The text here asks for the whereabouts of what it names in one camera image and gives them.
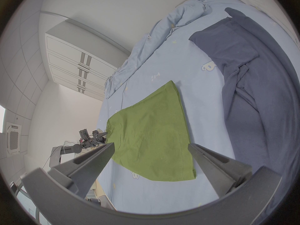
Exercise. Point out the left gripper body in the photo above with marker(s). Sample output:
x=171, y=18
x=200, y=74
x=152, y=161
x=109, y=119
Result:
x=98, y=140

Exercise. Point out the dark blue garment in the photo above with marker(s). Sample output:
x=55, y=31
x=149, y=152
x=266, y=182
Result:
x=246, y=125

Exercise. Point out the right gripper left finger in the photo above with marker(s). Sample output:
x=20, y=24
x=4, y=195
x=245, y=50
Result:
x=84, y=170

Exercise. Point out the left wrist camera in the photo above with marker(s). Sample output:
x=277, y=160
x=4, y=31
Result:
x=95, y=133

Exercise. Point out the pale blue quilt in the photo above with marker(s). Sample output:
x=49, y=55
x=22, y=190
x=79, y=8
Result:
x=140, y=55

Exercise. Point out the bed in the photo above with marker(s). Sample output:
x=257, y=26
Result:
x=206, y=102

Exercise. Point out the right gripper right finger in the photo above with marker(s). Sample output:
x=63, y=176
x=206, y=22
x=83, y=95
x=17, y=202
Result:
x=220, y=172

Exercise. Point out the white ceiling air conditioner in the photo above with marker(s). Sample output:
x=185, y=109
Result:
x=13, y=138

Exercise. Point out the white wardrobe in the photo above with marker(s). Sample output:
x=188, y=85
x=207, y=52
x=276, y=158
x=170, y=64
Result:
x=70, y=62

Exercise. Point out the green shorts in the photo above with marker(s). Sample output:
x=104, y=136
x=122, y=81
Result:
x=152, y=137

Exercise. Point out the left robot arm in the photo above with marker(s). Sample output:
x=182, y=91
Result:
x=76, y=149

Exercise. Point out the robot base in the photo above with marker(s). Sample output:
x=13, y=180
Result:
x=100, y=201

